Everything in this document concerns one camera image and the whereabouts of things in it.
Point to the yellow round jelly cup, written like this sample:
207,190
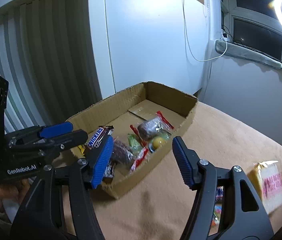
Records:
157,142

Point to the white power strip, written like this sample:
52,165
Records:
225,37

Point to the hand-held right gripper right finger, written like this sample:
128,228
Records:
183,165

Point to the person's left hand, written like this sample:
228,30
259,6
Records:
1,192

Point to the brown cardboard box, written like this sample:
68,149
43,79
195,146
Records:
166,97

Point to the white framed window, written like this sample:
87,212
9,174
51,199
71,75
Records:
255,35

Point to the grey windowsill cover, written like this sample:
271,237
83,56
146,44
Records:
250,53

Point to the red orange candy wrapper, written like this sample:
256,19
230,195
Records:
217,215

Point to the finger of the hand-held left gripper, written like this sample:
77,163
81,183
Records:
73,137
56,130

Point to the green jelly packet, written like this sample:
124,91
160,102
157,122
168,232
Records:
134,142

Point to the sliced bread in clear wrapper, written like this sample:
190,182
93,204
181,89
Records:
270,187

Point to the dark cake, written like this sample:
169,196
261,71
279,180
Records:
122,152
149,128

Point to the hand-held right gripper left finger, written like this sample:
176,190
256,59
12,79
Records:
103,162

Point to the black white candy wrapper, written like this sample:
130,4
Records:
109,168

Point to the white ribbed panel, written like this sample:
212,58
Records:
43,55

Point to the yellow candy packet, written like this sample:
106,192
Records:
83,149

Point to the white cabinet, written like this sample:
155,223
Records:
143,42

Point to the white vertical pipe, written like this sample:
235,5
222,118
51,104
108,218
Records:
213,10

